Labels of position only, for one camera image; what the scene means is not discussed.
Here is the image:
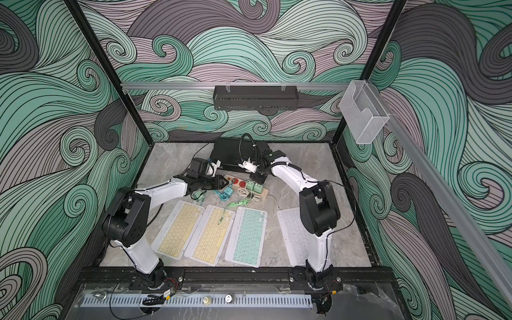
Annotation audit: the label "black flat box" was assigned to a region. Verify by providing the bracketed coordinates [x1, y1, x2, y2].
[209, 138, 269, 173]

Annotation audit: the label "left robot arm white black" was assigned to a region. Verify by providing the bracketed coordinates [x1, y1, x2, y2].
[101, 157, 228, 290]

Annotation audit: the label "white slotted cable duct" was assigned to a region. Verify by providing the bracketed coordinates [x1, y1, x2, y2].
[79, 293, 313, 309]

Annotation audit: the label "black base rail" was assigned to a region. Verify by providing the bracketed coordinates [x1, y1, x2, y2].
[77, 267, 395, 292]

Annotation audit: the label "light green charger adapter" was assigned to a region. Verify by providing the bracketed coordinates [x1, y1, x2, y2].
[191, 190, 206, 202]

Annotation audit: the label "green keyboard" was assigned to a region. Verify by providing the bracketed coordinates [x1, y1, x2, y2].
[225, 207, 268, 267]

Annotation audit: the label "clear acrylic wall holder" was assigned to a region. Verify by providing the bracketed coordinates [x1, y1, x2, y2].
[339, 80, 389, 145]

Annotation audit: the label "aluminium wall rail back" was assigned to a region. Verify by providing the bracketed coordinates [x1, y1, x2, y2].
[121, 81, 349, 91]

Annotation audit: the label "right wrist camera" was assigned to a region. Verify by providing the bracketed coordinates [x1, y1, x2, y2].
[238, 159, 258, 173]

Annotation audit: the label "aluminium wall rail right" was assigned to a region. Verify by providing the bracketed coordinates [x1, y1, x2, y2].
[367, 81, 512, 309]

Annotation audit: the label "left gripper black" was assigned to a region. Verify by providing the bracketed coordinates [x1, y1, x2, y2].
[197, 175, 229, 191]

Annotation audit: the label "wooden power strip green plugs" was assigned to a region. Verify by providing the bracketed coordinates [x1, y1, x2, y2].
[224, 174, 269, 197]

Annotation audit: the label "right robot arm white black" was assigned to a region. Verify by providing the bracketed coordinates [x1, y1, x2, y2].
[240, 151, 341, 287]

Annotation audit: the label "yellow keyboard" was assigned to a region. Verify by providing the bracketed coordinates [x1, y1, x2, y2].
[185, 205, 235, 267]
[151, 201, 205, 260]

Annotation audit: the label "aluminium wall rail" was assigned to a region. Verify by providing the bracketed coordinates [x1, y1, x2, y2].
[121, 81, 349, 91]
[367, 81, 512, 309]

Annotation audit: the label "black wall tray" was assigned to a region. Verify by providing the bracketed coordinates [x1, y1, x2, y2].
[213, 86, 299, 111]

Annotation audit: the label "white keyboard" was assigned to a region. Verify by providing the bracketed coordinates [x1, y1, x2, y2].
[277, 207, 311, 267]

